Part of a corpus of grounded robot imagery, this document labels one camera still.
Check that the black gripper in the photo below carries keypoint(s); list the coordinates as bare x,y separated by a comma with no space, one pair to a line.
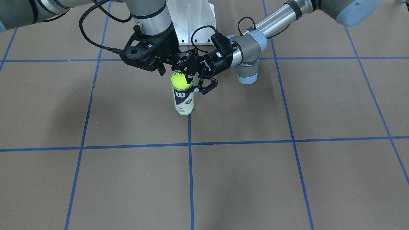
212,63
165,44

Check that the clear tennis ball can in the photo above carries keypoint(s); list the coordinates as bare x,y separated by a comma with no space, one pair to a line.
183,99

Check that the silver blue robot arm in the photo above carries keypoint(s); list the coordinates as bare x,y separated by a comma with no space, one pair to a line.
153,15
242,51

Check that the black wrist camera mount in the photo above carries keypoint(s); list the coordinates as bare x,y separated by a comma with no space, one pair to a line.
138,51

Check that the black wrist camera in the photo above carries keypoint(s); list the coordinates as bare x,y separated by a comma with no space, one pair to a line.
224,46

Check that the white pedestal column base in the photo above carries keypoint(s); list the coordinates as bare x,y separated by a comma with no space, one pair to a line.
189,15

